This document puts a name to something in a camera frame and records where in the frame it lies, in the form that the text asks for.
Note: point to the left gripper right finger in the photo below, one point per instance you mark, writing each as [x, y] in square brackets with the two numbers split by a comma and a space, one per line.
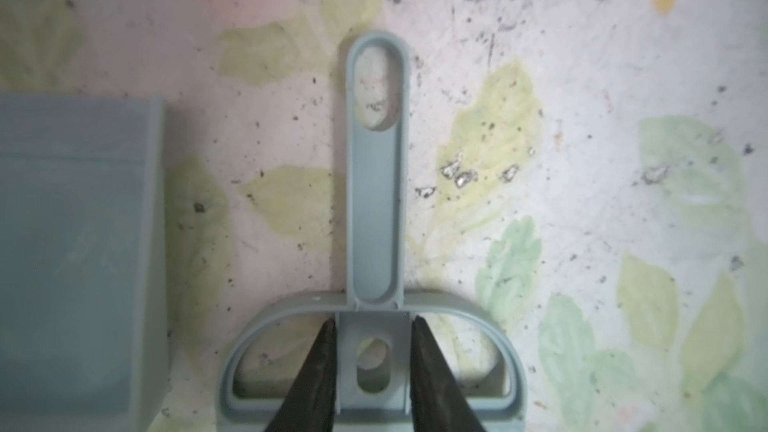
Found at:
[437, 402]

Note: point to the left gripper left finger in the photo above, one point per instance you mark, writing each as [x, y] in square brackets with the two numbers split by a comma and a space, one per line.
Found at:
[310, 403]

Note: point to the grey-blue hand brush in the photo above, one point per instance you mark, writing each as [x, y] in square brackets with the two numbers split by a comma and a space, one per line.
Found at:
[374, 315]

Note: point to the grey-blue dustpan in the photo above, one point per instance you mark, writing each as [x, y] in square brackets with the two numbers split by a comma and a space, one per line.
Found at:
[83, 276]

